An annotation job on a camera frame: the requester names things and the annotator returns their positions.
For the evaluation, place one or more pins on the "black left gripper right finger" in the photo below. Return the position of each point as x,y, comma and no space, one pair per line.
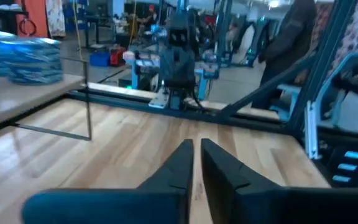
228,189

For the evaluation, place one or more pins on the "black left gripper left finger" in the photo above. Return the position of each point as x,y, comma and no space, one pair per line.
172,177

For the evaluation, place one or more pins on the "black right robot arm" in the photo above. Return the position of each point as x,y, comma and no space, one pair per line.
179,84

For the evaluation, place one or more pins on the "wooden shelf with black legs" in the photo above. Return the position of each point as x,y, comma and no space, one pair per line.
26,93

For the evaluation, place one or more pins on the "person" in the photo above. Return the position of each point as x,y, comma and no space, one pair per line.
151,15
287,37

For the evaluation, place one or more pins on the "red box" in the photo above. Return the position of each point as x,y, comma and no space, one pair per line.
117,56

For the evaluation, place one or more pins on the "blue bin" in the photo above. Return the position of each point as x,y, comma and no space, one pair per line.
99,59

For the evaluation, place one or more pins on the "black vented control box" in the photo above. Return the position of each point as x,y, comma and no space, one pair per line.
334,165

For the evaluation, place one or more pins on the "floral cloth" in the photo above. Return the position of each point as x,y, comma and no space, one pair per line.
54,18

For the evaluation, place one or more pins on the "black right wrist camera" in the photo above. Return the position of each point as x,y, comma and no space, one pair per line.
179,32

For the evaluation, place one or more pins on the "silver aluminium bracket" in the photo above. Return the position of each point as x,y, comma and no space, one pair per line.
312,133

